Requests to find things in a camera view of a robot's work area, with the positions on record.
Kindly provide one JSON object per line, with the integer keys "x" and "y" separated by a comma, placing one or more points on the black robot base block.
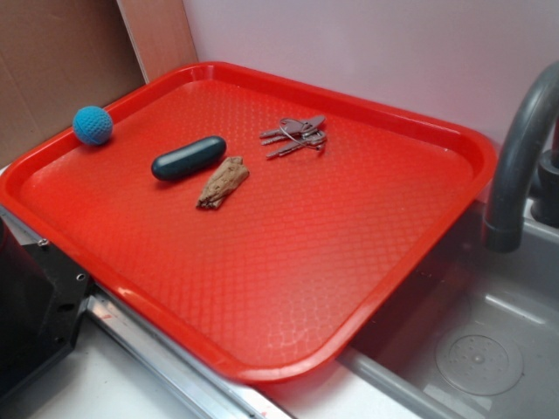
{"x": 43, "y": 296}

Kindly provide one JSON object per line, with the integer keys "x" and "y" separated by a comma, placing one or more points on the blue knitted ball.
{"x": 93, "y": 125}

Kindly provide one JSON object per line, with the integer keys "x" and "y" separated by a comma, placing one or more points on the brown cardboard panel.
{"x": 56, "y": 57}

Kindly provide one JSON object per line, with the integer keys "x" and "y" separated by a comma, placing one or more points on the dark faucet handle knob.
{"x": 544, "y": 189}

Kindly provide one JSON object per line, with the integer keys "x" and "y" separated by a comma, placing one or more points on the light wooden board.
{"x": 160, "y": 35}

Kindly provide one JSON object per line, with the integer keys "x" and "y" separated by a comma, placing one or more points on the red plastic tray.
{"x": 278, "y": 279}

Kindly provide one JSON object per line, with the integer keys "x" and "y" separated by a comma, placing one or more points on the silver metal rail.
{"x": 122, "y": 368}

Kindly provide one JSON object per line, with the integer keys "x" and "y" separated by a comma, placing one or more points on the grey plastic sink basin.
{"x": 470, "y": 333}

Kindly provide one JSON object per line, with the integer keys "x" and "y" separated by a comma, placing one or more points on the dark teal oblong case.
{"x": 188, "y": 160}

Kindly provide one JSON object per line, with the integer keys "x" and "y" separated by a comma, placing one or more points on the silver keys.
{"x": 297, "y": 134}

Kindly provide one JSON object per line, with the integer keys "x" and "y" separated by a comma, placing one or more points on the grey curved faucet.
{"x": 529, "y": 135}

